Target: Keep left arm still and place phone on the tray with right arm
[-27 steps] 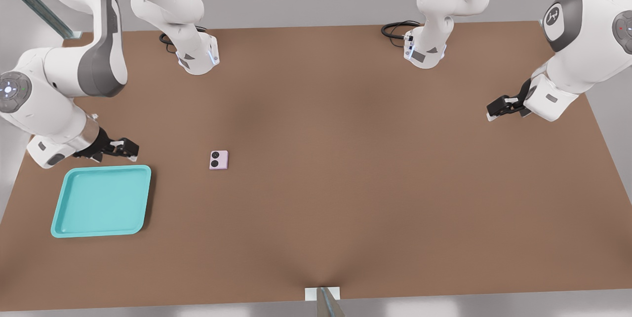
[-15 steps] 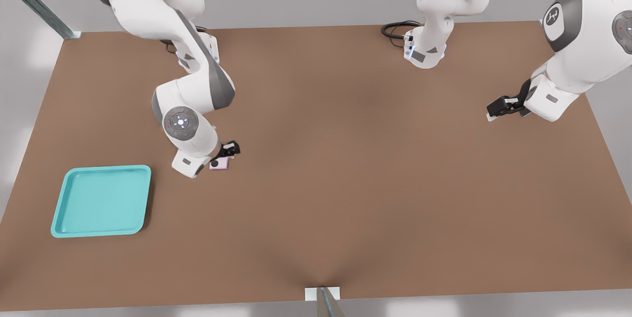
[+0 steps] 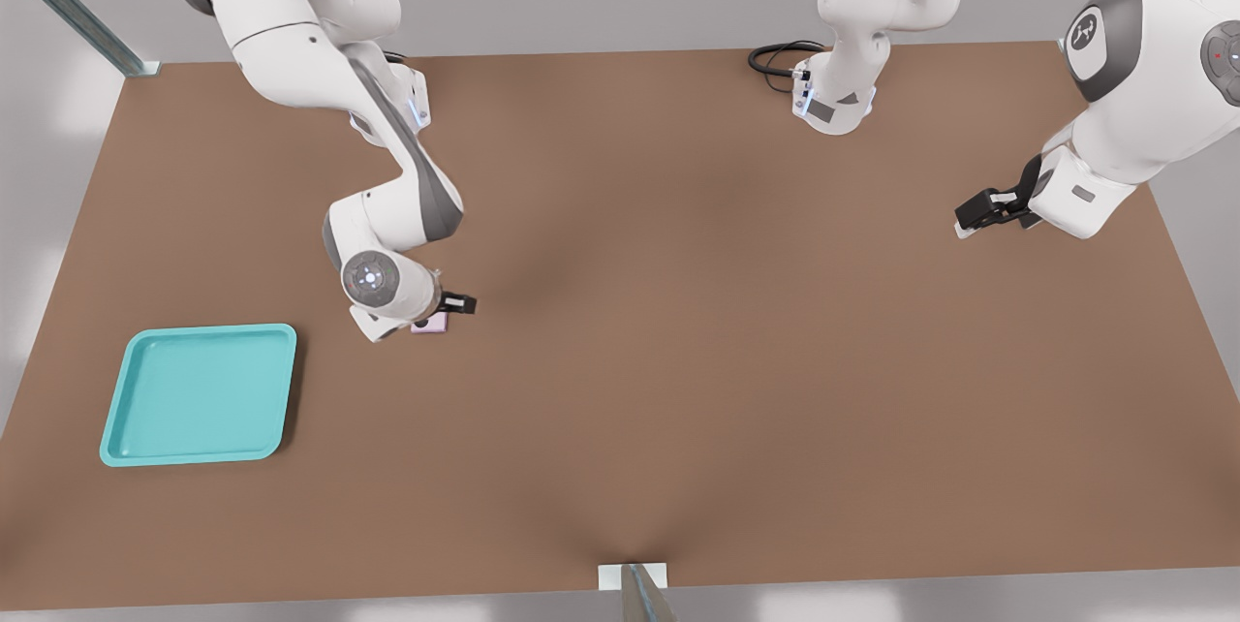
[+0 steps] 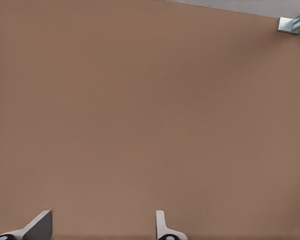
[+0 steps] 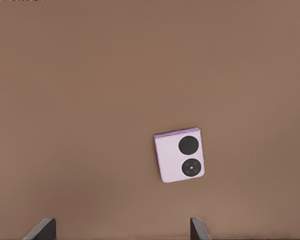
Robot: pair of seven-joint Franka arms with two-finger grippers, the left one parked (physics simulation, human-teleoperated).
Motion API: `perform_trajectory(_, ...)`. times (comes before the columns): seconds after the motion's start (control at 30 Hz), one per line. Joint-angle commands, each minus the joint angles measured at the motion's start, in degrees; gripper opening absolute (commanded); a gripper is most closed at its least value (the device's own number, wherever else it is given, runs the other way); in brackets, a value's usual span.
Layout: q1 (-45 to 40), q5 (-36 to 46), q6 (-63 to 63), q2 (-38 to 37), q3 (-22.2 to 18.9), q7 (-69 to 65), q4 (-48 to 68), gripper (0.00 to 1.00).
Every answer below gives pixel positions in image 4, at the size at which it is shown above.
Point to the silver frame post with foot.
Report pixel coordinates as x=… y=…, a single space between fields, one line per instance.
x=293 y=24

